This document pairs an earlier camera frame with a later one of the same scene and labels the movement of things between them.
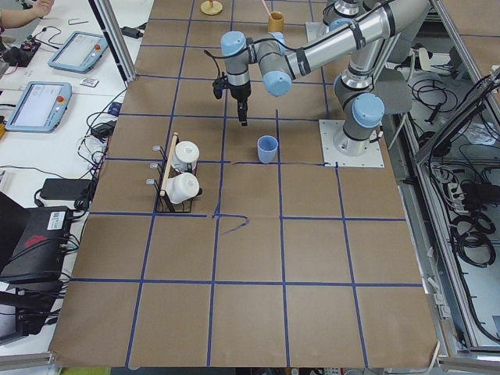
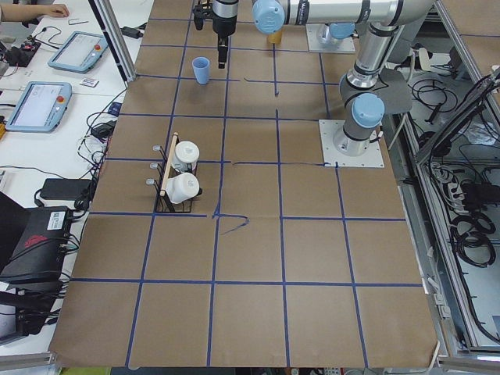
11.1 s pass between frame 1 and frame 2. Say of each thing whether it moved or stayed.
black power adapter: stayed
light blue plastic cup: moved
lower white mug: stayed
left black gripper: moved
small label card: stayed
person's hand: moved
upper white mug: stayed
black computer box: stayed
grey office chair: stayed
